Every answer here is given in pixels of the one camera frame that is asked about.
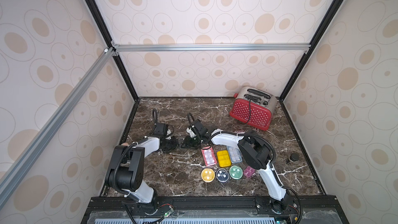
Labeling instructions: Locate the white pillbox with amber lid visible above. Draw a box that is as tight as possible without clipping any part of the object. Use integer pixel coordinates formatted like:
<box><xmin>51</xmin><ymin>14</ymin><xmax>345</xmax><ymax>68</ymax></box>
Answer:
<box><xmin>217</xmin><ymin>150</ymin><xmax>232</xmax><ymax>168</ymax></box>

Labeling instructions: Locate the aluminium frame crossbar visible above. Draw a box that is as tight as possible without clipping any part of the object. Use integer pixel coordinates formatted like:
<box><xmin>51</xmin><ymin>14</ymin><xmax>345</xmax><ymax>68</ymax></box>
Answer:
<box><xmin>105</xmin><ymin>43</ymin><xmax>311</xmax><ymax>54</ymax></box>

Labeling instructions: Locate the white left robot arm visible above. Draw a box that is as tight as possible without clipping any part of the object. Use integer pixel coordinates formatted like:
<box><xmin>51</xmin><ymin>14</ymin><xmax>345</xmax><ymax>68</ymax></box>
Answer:
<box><xmin>105</xmin><ymin>109</ymin><xmax>178</xmax><ymax>207</ymax></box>

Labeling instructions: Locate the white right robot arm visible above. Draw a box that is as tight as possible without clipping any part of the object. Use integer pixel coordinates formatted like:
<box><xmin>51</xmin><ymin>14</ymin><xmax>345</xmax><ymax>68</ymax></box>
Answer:
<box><xmin>187</xmin><ymin>113</ymin><xmax>302</xmax><ymax>214</ymax></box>

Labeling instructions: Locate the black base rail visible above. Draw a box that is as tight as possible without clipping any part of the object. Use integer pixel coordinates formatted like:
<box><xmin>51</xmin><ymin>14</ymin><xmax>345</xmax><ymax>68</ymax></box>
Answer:
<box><xmin>82</xmin><ymin>196</ymin><xmax>348</xmax><ymax>224</ymax></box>

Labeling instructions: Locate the yellow round pillbox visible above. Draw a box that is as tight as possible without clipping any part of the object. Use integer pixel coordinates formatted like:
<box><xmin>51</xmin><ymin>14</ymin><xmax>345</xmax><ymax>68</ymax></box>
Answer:
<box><xmin>201</xmin><ymin>168</ymin><xmax>215</xmax><ymax>183</ymax></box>

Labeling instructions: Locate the red and silver toaster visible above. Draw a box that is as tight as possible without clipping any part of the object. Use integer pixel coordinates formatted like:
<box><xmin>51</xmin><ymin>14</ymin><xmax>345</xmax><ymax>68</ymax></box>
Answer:
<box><xmin>229</xmin><ymin>86</ymin><xmax>278</xmax><ymax>131</ymax></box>

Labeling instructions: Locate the dark blue round pillbox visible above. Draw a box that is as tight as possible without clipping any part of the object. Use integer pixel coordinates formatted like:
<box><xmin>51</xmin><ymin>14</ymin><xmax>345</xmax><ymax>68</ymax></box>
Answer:
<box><xmin>216</xmin><ymin>168</ymin><xmax>230</xmax><ymax>183</ymax></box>

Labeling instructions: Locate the small black cap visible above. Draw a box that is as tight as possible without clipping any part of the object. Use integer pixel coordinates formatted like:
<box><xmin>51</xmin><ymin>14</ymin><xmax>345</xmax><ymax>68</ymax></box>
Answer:
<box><xmin>286</xmin><ymin>152</ymin><xmax>300</xmax><ymax>164</ymax></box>

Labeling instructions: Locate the teal rectangular pillbox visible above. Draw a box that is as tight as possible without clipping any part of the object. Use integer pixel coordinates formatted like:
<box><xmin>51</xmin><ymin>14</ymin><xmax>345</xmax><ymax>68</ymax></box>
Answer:
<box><xmin>227</xmin><ymin>146</ymin><xmax>243</xmax><ymax>164</ymax></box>

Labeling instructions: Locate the aluminium frame side bar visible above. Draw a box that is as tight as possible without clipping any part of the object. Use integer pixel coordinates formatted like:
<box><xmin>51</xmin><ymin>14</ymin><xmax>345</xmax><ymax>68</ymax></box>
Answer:
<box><xmin>1</xmin><ymin>47</ymin><xmax>115</xmax><ymax>208</ymax></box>

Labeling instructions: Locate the green round pillbox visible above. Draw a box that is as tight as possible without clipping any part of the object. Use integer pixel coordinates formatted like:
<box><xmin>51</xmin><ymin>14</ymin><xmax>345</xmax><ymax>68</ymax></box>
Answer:
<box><xmin>229</xmin><ymin>166</ymin><xmax>243</xmax><ymax>180</ymax></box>

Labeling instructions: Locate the red pillbox clear lid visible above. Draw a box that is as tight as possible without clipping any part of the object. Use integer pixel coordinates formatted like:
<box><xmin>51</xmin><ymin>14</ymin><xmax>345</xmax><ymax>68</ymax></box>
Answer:
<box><xmin>201</xmin><ymin>146</ymin><xmax>217</xmax><ymax>167</ymax></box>

